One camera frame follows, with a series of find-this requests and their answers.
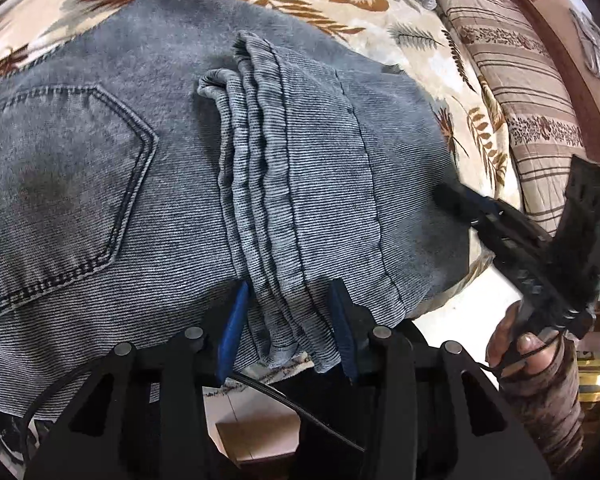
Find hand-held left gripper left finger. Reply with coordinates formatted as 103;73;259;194
25;282;251;480

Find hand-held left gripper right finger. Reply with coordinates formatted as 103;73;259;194
327;280;551;480

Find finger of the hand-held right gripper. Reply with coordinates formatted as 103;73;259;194
432;182;556;281

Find grey-blue denim pants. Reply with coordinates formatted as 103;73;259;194
0;0;473;421

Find person's right forearm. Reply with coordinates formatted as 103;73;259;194
497;337;588;480

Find person's right hand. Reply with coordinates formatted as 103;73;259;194
485;300;563;378

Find brown cardboard box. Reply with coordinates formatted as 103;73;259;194
215;417;301;466

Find beige striped floral pillow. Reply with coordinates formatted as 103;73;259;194
435;0;588;238

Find grey crumpled cloth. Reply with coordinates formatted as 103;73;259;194
569;7;600;83

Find cream leaf-print blanket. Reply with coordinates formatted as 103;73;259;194
0;0;518;296

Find black cable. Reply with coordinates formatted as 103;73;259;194
227;371;367;453

